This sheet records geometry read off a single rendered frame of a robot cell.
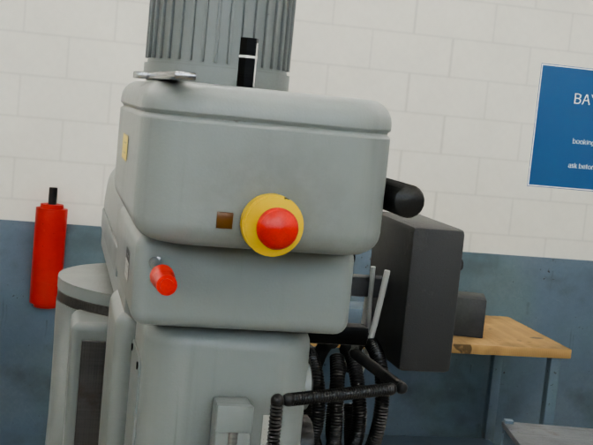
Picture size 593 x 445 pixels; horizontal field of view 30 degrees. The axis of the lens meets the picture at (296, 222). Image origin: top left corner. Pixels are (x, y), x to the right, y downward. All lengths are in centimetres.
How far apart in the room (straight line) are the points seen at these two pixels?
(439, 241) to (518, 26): 443
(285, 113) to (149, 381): 36
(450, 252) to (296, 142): 55
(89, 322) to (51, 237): 369
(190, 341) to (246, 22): 45
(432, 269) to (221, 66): 42
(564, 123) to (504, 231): 66
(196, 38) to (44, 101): 404
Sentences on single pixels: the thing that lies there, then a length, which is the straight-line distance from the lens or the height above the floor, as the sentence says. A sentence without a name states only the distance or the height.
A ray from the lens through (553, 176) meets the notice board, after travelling 607.
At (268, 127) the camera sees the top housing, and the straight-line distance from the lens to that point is 108.
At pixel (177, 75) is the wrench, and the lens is 100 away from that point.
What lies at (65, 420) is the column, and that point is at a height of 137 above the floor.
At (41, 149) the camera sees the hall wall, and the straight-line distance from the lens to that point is 549.
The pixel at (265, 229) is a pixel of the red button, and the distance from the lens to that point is 103.
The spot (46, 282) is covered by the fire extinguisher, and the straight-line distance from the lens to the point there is 541.
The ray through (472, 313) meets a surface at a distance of 527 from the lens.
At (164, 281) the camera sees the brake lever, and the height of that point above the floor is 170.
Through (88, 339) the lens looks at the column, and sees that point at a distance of 169.
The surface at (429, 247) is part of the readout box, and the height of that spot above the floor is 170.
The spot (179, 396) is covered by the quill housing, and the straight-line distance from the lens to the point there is 124.
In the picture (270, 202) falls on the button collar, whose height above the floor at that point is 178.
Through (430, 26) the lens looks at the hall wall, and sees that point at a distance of 579.
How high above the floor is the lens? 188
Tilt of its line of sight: 6 degrees down
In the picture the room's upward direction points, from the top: 6 degrees clockwise
